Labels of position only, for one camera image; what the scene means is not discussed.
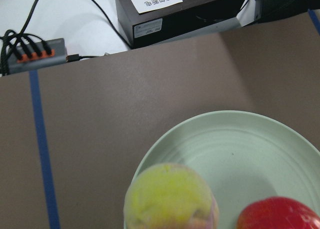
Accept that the grey usb hub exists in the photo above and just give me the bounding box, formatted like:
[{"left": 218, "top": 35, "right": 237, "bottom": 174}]
[{"left": 8, "top": 38, "right": 67, "bottom": 74}]

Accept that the black box with label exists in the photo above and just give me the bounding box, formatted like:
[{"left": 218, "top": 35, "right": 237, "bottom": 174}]
[{"left": 115, "top": 0, "right": 260, "bottom": 49}]

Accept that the yellow pink peach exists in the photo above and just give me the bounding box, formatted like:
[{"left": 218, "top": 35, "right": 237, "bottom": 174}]
[{"left": 123, "top": 163, "right": 219, "bottom": 229}]

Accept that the red yellow pomegranate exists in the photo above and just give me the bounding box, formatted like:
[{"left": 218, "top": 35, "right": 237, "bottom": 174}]
[{"left": 235, "top": 196, "right": 320, "bottom": 229}]

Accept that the black usb cable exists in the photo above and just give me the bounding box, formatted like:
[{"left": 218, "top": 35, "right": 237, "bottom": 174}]
[{"left": 66, "top": 0, "right": 132, "bottom": 63}]

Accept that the green plate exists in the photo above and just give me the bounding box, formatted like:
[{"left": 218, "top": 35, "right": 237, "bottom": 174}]
[{"left": 132, "top": 110, "right": 320, "bottom": 229}]

